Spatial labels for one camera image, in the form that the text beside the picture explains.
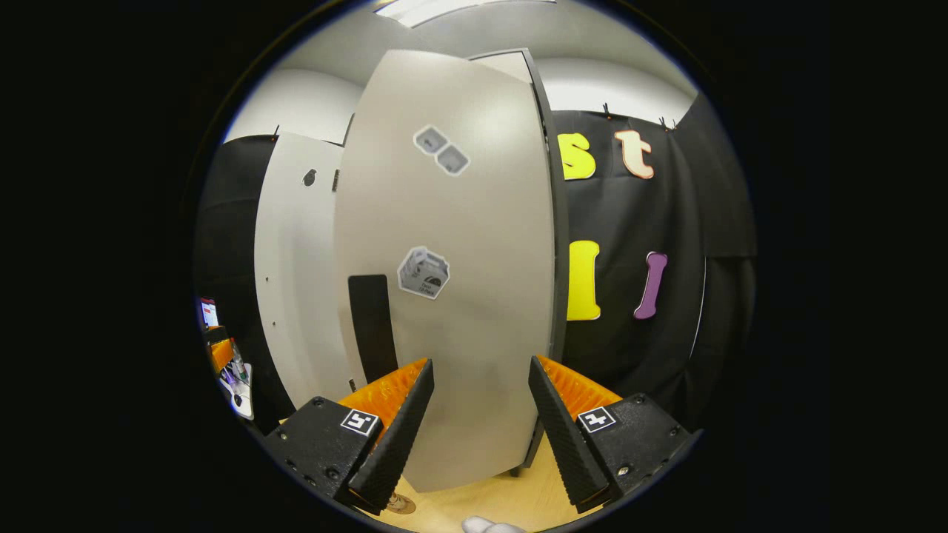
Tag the grey cabinet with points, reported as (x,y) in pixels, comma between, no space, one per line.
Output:
(559,222)

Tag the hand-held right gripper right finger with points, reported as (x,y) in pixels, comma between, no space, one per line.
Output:
(563,437)

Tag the white cluttered surface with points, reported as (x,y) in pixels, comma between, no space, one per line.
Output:
(238,385)

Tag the grey cabinet door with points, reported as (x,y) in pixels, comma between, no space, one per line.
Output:
(296,281)
(481,296)

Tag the round wooden coaster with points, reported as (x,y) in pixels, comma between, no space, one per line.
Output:
(404,505)

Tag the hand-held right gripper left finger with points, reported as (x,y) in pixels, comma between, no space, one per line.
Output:
(396,444)

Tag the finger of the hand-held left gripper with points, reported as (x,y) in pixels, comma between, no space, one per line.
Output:
(222,354)

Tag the small lit screen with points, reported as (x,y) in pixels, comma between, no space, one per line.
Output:
(209,312)

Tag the large ceiling light panel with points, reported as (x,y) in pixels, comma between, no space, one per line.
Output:
(444,9)

